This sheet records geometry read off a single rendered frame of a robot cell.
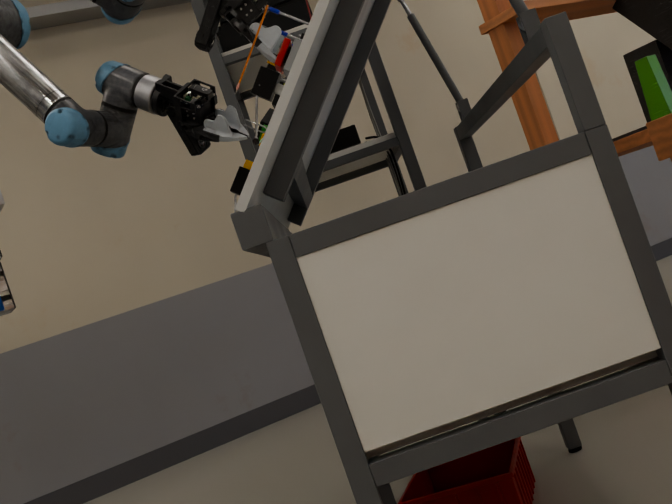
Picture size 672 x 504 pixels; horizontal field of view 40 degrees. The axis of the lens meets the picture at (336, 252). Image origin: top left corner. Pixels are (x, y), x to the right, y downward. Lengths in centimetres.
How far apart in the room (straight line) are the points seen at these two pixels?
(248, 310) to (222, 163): 91
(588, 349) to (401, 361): 31
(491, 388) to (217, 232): 413
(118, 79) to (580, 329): 105
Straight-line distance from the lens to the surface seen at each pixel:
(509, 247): 156
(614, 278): 160
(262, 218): 153
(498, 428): 157
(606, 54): 756
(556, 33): 162
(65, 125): 188
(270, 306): 560
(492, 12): 379
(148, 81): 195
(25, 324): 526
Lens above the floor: 72
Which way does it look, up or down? 1 degrees up
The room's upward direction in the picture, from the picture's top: 19 degrees counter-clockwise
